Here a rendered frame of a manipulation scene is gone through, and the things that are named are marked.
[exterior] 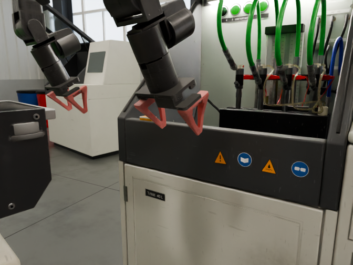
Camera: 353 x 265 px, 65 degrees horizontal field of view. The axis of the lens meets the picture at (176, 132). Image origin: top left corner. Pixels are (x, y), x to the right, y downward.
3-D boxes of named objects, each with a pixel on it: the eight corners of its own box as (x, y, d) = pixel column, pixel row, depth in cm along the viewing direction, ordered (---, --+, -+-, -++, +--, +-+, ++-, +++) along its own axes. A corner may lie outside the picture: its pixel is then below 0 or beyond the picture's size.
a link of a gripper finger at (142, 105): (166, 117, 62) (152, 79, 57) (190, 120, 57) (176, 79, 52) (146, 134, 58) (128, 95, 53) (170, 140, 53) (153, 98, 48)
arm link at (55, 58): (24, 48, 74) (32, 47, 70) (47, 38, 78) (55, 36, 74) (39, 72, 77) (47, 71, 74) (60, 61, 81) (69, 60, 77)
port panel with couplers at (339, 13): (304, 87, 108) (312, 2, 102) (306, 87, 111) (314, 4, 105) (343, 88, 101) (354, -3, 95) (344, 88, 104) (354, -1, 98)
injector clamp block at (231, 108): (218, 149, 101) (219, 108, 98) (229, 144, 109) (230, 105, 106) (322, 166, 82) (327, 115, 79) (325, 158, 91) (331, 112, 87)
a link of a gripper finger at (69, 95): (86, 105, 86) (71, 78, 81) (98, 106, 81) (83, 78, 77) (68, 117, 82) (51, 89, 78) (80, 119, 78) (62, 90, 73)
